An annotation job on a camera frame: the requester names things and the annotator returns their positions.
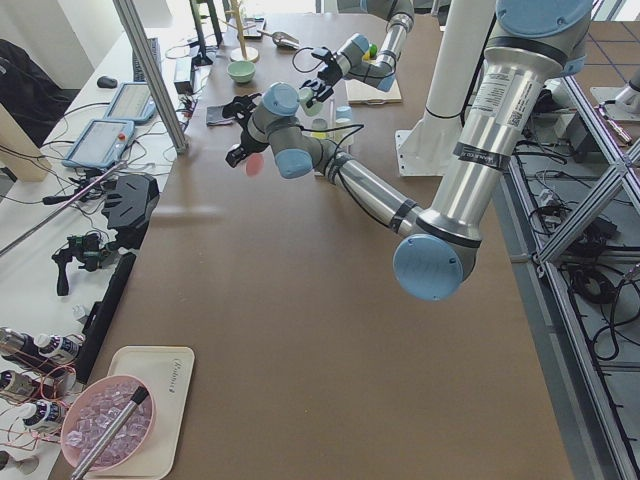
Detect white wire cup rack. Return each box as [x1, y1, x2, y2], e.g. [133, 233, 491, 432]
[316, 99, 354, 152]

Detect pink bowl with ice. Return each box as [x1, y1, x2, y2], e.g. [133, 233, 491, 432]
[61, 375, 155, 472]

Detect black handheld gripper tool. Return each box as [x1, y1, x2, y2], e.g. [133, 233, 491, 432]
[51, 233, 119, 296]

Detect wooden cutting board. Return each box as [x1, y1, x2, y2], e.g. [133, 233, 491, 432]
[345, 76, 402, 105]

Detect blue teach pendant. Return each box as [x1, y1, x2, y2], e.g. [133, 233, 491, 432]
[62, 119, 135, 168]
[104, 82, 156, 125]

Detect light blue plastic cup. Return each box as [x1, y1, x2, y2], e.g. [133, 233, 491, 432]
[335, 105, 353, 125]

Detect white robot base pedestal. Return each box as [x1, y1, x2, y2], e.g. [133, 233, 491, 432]
[396, 0, 495, 176]

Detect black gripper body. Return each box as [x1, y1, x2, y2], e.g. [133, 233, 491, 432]
[222, 93, 263, 150]
[312, 47, 343, 90]

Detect wooden mug tree stand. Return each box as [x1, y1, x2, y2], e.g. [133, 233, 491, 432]
[222, 0, 259, 63]

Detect green plastic cup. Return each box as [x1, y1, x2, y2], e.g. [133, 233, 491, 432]
[298, 87, 322, 110]

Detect grey folded cloth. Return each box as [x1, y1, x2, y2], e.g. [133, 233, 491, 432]
[205, 105, 235, 127]

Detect metal scoop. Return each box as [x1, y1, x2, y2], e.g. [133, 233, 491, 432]
[258, 29, 300, 50]

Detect pink plastic cup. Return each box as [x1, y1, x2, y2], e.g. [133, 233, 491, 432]
[245, 153, 265, 177]

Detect metal tongs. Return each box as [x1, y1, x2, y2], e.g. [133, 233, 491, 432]
[70, 386, 149, 480]

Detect beige plastic tray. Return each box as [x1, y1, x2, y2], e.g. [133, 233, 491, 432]
[86, 346, 195, 479]

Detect grey plastic cup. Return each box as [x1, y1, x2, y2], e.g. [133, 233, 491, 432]
[311, 118, 328, 133]

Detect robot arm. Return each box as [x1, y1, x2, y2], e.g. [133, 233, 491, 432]
[223, 1, 592, 301]
[299, 0, 414, 112]

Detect green bowl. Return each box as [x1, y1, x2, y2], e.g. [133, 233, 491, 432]
[227, 60, 256, 84]

